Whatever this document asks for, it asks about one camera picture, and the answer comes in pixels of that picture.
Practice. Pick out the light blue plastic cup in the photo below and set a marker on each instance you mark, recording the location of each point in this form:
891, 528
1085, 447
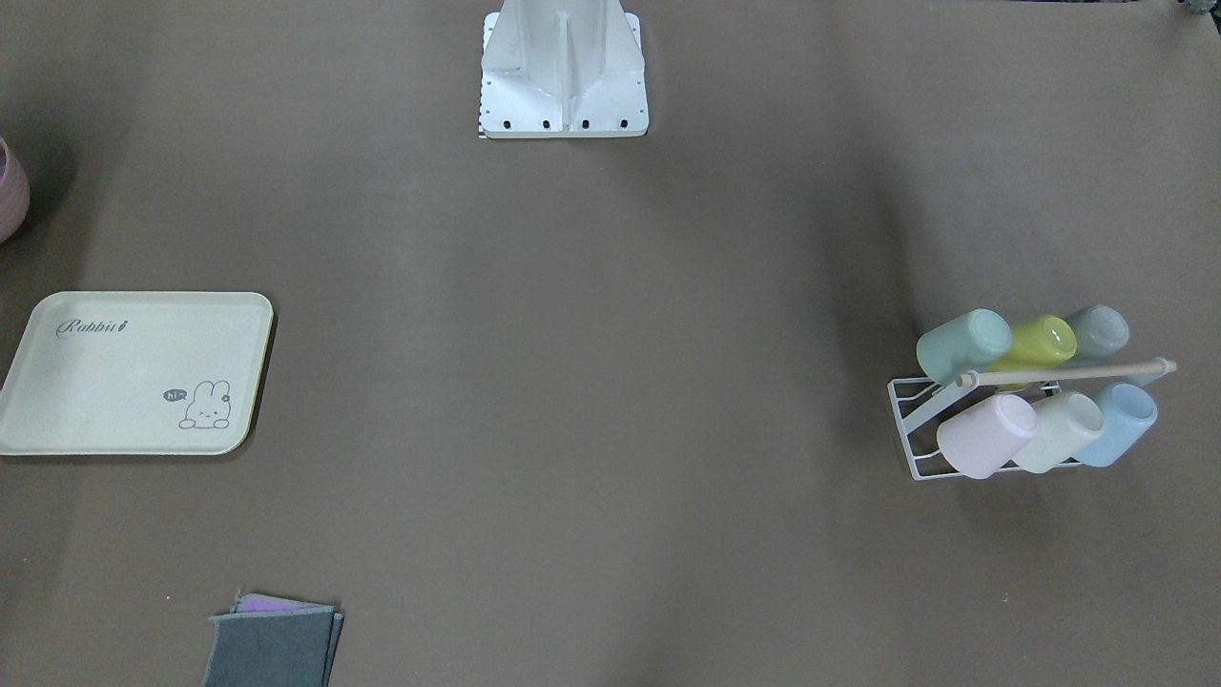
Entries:
1129, 412

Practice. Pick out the grey plastic cup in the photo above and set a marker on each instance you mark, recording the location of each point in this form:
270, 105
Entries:
1100, 331

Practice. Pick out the white wire cup rack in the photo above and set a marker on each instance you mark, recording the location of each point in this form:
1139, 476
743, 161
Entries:
920, 406

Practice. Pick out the wooden rack handle rod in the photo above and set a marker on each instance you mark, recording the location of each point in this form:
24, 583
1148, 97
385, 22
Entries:
1154, 369

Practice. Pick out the yellow plastic cup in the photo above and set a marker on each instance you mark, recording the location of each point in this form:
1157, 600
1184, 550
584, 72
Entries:
1044, 342

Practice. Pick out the cream rabbit print tray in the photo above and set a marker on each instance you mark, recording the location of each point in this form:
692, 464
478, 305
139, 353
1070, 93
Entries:
162, 373

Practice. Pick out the folded grey cloth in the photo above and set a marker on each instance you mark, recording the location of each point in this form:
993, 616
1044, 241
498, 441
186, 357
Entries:
265, 640

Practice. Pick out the white plastic cup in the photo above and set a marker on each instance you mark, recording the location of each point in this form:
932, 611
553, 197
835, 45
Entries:
1067, 423

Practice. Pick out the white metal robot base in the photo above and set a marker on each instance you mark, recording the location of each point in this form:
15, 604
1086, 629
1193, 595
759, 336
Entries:
562, 69

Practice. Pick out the pink plastic cup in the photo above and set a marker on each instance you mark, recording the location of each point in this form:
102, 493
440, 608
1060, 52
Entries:
986, 436

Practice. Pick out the pink ribbed bowl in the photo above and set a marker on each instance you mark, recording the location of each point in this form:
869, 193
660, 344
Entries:
15, 192

